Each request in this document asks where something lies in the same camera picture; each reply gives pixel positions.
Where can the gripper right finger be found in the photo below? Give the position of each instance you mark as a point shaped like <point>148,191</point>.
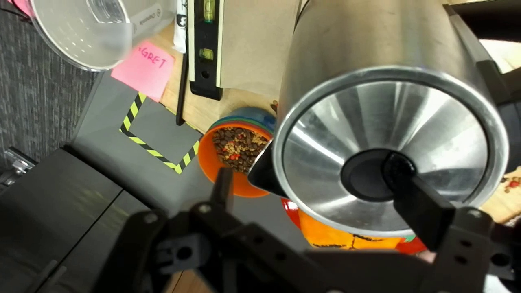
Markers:
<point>423,211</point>

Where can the wooden board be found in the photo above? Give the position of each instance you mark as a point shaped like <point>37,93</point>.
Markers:
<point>506,199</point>

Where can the clear plastic container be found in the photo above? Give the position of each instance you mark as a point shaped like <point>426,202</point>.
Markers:
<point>77,36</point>

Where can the orange and red plate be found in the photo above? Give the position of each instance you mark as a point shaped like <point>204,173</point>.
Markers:
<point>325,236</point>

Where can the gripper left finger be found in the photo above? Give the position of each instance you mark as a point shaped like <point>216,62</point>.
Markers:
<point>140,252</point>

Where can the black cabinet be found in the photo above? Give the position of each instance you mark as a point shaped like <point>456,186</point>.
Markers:
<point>61,219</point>

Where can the black pen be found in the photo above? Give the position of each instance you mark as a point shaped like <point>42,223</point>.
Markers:
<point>182,97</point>

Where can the stack of coloured bowls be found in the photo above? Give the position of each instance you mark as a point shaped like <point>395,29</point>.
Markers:
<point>240,150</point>

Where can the brown cardboard sheet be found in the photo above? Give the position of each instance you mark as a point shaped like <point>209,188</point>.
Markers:
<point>256,44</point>

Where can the stainless steel electric kettle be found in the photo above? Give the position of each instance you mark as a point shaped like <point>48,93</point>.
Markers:
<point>366,44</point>

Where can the yellow black hazard tape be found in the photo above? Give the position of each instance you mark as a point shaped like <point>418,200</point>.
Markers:
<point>134,110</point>

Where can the white packet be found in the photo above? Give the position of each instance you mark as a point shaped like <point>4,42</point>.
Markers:
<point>180,28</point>

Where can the black spirit level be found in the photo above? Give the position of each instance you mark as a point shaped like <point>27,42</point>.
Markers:
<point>205,69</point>

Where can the pink sticky note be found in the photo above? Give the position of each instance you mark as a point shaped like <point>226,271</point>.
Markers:
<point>146,73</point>

